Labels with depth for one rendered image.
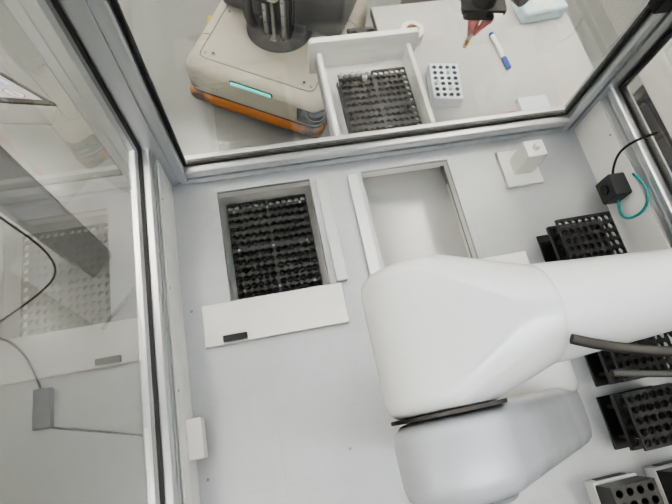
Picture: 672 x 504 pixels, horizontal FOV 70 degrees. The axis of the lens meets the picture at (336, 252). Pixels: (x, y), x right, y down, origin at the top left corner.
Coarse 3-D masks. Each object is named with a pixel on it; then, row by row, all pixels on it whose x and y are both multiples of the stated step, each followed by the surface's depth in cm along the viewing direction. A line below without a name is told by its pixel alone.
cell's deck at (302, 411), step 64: (192, 192) 102; (256, 192) 106; (512, 192) 107; (576, 192) 108; (192, 256) 97; (192, 320) 92; (192, 384) 88; (256, 384) 89; (320, 384) 89; (640, 384) 93; (256, 448) 85; (320, 448) 85; (384, 448) 86
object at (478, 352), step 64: (448, 256) 41; (640, 256) 41; (384, 320) 39; (448, 320) 38; (512, 320) 37; (576, 320) 38; (640, 320) 39; (384, 384) 40; (448, 384) 36; (512, 384) 37; (576, 384) 58; (448, 448) 35; (512, 448) 35; (576, 448) 50
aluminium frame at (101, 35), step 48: (96, 0) 59; (96, 48) 66; (624, 48) 90; (144, 96) 76; (624, 96) 99; (144, 144) 87; (336, 144) 102; (384, 144) 104; (432, 144) 108; (624, 144) 100; (144, 192) 85
